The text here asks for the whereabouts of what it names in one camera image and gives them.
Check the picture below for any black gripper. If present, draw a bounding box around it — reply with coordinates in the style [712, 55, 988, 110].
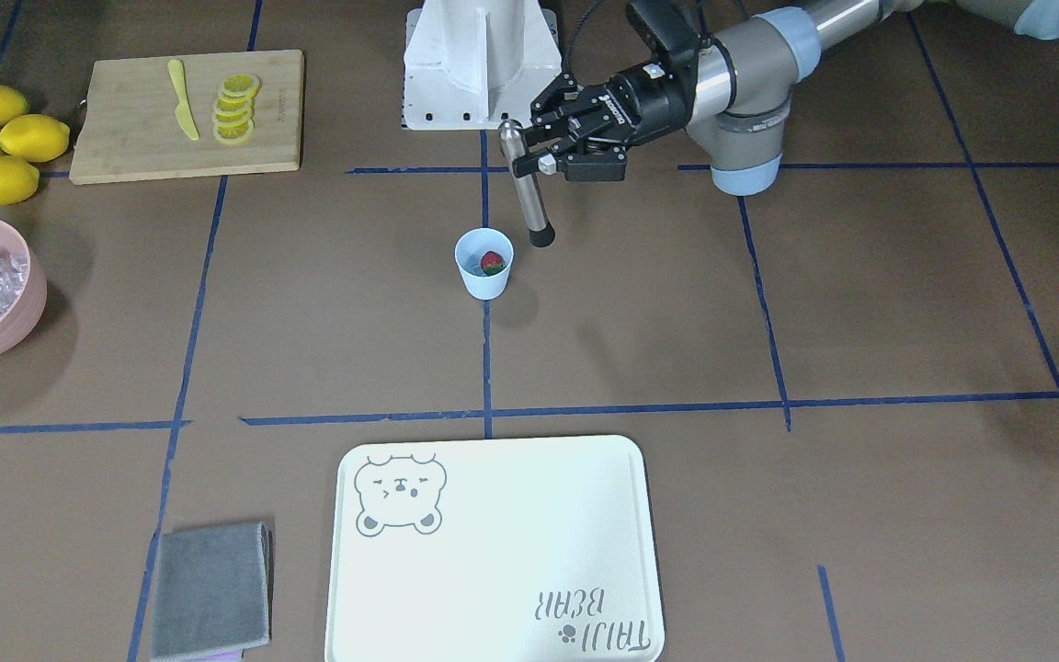
[511, 62, 698, 183]

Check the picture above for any metal muddler stick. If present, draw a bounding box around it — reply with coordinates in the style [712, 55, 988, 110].
[497, 119, 556, 248]

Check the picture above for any red strawberry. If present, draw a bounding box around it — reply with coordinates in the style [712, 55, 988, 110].
[479, 251, 507, 278]

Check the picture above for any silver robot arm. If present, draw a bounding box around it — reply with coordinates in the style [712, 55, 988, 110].
[503, 1, 917, 196]

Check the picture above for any light blue plastic cup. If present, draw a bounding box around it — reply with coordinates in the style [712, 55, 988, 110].
[454, 229, 514, 301]

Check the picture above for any lemon slices row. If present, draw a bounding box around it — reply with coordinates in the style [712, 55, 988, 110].
[211, 73, 261, 146]

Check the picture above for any yellow plastic knife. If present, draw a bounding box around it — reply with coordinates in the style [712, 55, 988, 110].
[165, 59, 200, 142]

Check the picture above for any cream bear tray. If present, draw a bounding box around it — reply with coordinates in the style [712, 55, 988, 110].
[324, 435, 666, 661]

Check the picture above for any wooden cutting board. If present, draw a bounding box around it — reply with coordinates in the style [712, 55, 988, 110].
[70, 50, 305, 185]

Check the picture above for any yellow lemon front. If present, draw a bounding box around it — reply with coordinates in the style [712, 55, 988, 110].
[0, 155, 40, 205]

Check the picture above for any grey folded cloth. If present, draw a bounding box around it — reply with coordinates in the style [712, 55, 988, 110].
[150, 520, 270, 661]

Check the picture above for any black camera cable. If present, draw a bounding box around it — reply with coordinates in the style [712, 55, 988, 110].
[563, 0, 604, 84]

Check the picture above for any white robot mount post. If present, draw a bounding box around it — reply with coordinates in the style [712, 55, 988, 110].
[401, 1, 562, 131]

